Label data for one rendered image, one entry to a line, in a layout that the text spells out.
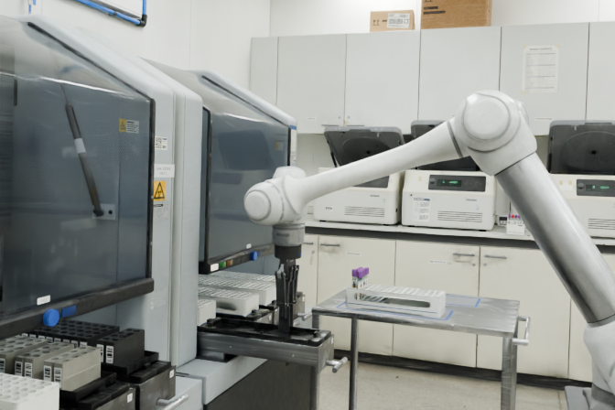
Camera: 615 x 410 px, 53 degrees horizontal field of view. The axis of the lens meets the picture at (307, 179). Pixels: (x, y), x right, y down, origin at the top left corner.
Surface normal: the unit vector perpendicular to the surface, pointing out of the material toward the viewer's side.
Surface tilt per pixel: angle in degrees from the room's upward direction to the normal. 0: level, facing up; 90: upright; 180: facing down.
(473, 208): 90
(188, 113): 90
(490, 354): 90
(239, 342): 90
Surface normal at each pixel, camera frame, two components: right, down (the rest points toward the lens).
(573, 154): -0.23, 0.80
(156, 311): 0.94, 0.04
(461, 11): -0.37, 0.01
